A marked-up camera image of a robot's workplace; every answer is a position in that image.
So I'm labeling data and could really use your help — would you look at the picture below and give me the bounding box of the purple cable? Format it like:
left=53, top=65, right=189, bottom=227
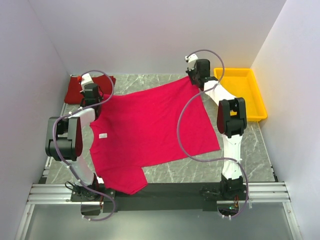
left=51, top=69, right=117, bottom=222
left=176, top=48, right=251, bottom=220

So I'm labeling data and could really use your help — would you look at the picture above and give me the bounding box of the pink t shirt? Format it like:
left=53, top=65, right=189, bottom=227
left=90, top=77, right=220, bottom=195

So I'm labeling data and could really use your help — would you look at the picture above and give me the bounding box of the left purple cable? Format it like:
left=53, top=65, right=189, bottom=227
left=51, top=69, right=117, bottom=222

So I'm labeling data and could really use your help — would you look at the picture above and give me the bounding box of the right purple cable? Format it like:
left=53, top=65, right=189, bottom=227
left=176, top=48, right=251, bottom=220

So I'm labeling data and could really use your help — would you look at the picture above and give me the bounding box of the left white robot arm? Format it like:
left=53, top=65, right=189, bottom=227
left=45, top=105, right=101, bottom=201

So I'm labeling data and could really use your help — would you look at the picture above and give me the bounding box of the yellow plastic tray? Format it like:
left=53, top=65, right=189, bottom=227
left=210, top=68, right=268, bottom=122

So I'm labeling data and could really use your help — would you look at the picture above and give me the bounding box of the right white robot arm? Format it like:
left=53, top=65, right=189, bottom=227
left=185, top=54, right=247, bottom=200

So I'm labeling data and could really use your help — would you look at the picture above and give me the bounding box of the folded dark red t shirt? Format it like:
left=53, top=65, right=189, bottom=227
left=64, top=75, right=112, bottom=105

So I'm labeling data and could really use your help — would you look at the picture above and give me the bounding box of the black base beam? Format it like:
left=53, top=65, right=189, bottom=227
left=70, top=182, right=248, bottom=216

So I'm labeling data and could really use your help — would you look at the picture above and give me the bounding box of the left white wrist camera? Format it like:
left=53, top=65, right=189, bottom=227
left=77, top=73, right=94, bottom=93

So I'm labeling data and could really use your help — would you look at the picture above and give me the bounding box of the aluminium frame rail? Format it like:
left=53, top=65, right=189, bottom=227
left=16, top=122, right=302, bottom=240

